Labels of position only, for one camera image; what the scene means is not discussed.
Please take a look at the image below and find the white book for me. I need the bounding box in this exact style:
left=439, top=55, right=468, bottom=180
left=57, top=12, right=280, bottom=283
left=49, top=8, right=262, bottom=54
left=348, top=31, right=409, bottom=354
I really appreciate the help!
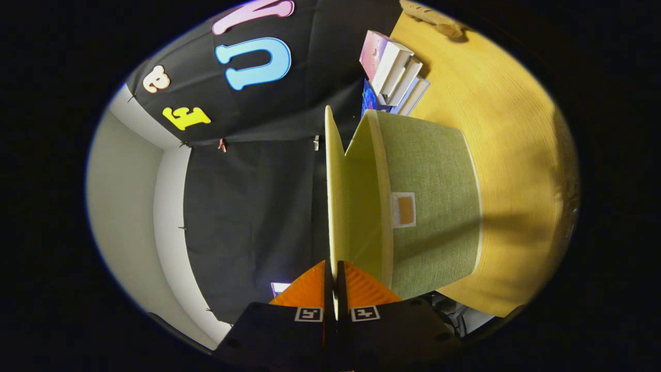
left=385, top=56, right=423, bottom=107

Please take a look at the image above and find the brown plush toy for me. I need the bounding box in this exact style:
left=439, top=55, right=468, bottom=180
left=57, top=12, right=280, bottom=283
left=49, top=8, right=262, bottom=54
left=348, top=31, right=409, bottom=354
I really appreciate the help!
left=400, top=0, right=465, bottom=39

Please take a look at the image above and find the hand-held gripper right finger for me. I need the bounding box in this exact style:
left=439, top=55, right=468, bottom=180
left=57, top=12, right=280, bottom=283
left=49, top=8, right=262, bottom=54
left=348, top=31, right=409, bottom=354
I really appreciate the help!
left=337, top=260, right=463, bottom=370

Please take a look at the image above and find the dark blue book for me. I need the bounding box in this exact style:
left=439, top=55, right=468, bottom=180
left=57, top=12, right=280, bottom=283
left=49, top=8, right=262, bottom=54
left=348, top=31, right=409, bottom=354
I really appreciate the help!
left=361, top=79, right=396, bottom=115

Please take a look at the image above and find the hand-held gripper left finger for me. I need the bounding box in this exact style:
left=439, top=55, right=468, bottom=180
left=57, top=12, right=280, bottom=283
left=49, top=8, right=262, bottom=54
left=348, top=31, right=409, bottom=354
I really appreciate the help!
left=213, top=260, right=337, bottom=370

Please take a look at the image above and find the pink cover book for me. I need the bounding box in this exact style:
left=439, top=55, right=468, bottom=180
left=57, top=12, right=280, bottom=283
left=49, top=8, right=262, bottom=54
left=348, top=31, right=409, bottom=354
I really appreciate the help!
left=360, top=30, right=415, bottom=96

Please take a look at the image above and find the green fabric storage box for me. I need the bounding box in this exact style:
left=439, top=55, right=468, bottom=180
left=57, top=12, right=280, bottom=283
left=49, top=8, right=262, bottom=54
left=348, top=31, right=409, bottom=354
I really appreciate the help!
left=324, top=105, right=483, bottom=311

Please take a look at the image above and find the pale blue book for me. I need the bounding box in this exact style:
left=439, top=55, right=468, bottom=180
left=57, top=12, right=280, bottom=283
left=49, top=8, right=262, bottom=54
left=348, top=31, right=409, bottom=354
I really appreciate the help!
left=398, top=76, right=431, bottom=116

